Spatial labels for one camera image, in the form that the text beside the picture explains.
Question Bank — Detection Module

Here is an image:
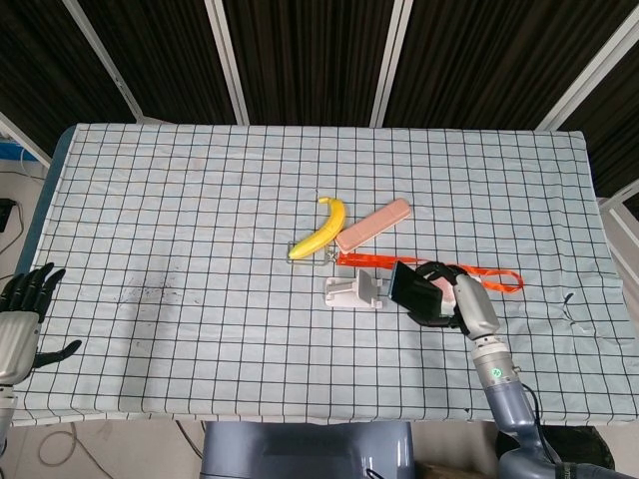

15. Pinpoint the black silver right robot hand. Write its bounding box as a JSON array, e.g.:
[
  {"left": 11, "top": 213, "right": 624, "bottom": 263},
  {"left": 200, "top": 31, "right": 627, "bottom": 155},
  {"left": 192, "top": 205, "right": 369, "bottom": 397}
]
[{"left": 404, "top": 259, "right": 501, "bottom": 341}]

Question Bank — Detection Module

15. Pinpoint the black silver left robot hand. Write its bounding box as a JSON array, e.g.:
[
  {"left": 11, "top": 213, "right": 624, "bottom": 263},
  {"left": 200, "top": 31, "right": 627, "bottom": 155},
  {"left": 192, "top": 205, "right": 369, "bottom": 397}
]
[{"left": 0, "top": 262, "right": 83, "bottom": 386}]

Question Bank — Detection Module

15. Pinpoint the black smartphone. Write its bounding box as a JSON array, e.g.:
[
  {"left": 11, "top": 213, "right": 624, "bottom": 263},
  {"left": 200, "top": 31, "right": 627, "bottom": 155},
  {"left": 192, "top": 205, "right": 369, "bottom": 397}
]
[{"left": 387, "top": 260, "right": 445, "bottom": 316}]

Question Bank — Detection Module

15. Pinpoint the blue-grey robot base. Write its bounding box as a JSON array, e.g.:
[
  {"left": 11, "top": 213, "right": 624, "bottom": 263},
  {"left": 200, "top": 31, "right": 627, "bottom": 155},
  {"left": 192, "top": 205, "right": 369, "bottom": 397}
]
[{"left": 199, "top": 421, "right": 415, "bottom": 479}]

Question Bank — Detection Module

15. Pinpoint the white phone stand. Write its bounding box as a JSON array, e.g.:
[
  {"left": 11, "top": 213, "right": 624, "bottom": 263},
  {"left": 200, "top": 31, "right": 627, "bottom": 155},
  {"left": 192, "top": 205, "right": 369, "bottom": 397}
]
[{"left": 323, "top": 268, "right": 385, "bottom": 311}]

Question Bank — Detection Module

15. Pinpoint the pink rectangular case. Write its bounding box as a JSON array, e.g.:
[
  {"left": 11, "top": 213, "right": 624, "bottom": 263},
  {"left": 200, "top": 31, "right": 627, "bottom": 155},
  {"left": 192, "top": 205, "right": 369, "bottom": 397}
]
[{"left": 333, "top": 198, "right": 413, "bottom": 252}]

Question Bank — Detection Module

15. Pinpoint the yellow banana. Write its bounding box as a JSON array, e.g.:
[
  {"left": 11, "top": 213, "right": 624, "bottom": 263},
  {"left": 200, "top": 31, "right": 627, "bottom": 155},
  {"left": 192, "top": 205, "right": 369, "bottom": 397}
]
[{"left": 288, "top": 196, "right": 347, "bottom": 260}]

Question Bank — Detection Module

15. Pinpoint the black bag under table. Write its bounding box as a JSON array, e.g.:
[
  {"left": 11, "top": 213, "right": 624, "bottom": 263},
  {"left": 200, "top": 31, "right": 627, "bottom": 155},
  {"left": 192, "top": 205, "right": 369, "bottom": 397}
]
[{"left": 496, "top": 426, "right": 616, "bottom": 471}]

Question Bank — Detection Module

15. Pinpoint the checkered white tablecloth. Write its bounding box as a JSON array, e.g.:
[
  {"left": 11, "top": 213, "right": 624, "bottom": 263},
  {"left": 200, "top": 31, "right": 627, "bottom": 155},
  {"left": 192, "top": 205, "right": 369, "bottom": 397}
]
[{"left": 8, "top": 123, "right": 625, "bottom": 428}]

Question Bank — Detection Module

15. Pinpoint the orange lanyard strap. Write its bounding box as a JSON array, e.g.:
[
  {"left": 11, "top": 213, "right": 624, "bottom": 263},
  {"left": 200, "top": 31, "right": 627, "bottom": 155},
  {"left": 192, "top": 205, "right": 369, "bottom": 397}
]
[{"left": 336, "top": 251, "right": 524, "bottom": 293}]

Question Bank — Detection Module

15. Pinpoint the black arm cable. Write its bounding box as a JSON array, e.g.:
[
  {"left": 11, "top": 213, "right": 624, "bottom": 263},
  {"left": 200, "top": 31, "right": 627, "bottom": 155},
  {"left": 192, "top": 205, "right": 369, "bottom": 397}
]
[{"left": 512, "top": 367, "right": 561, "bottom": 466}]

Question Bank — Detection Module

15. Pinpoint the black floor cable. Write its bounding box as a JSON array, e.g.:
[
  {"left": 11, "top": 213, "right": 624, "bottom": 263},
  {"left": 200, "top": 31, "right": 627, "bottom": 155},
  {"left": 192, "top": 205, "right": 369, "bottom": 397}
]
[{"left": 174, "top": 421, "right": 205, "bottom": 459}]

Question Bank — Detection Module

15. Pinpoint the white partition frame post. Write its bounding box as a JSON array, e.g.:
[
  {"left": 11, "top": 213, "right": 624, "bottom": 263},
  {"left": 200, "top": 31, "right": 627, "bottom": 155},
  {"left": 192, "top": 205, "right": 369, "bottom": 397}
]
[
  {"left": 204, "top": 0, "right": 250, "bottom": 125},
  {"left": 0, "top": 112, "right": 51, "bottom": 169},
  {"left": 62, "top": 0, "right": 146, "bottom": 122},
  {"left": 536, "top": 0, "right": 639, "bottom": 132},
  {"left": 368, "top": 0, "right": 414, "bottom": 126}
]

